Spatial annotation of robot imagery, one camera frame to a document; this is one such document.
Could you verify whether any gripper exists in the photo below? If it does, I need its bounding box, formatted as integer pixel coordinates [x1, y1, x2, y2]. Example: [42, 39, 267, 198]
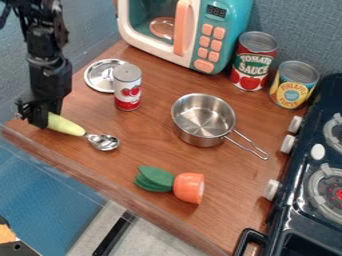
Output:
[14, 56, 74, 130]

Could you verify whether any yellow spoon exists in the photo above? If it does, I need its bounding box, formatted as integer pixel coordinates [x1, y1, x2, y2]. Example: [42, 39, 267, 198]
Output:
[45, 111, 122, 152]

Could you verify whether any silver lid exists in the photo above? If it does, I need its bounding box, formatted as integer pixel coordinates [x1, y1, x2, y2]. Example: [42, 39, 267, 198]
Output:
[82, 58, 129, 94]

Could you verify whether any small red tomato can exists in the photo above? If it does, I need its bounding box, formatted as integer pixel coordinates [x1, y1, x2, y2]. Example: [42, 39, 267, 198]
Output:
[112, 62, 145, 112]

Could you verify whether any silver pot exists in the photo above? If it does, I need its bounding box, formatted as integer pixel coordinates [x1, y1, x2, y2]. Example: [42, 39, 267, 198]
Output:
[169, 92, 272, 162]

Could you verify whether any toy microwave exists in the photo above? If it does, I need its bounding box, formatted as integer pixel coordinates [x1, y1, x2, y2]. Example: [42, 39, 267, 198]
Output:
[116, 0, 254, 75]

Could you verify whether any orange toy carrot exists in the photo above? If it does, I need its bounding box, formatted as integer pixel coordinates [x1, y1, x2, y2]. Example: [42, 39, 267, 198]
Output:
[132, 165, 208, 205]

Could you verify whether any large tomato sauce can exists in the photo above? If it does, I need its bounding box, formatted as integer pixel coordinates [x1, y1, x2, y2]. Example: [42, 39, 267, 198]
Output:
[229, 30, 280, 92]

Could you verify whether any yellow pineapple can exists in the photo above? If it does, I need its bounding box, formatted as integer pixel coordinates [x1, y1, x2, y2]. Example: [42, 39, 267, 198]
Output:
[268, 60, 321, 110]

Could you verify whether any toy stove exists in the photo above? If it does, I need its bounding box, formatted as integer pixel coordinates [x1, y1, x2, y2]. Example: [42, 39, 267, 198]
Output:
[231, 73, 342, 256]

